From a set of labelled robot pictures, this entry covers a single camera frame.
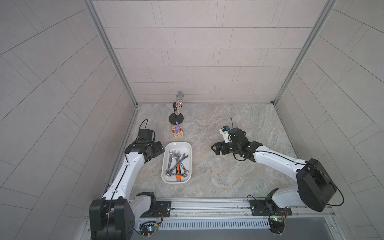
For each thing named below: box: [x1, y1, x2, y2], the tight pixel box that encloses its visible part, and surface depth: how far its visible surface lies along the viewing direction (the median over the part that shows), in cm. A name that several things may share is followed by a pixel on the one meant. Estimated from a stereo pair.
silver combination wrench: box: [168, 150, 173, 169], surface depth 89 cm
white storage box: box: [161, 141, 192, 184], surface depth 88 cm
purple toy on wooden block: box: [171, 121, 184, 139], surface depth 98 cm
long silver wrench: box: [165, 153, 189, 177], surface depth 86 cm
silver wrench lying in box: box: [166, 170, 190, 177], surface depth 82 cm
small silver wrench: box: [178, 153, 190, 174], surface depth 86 cm
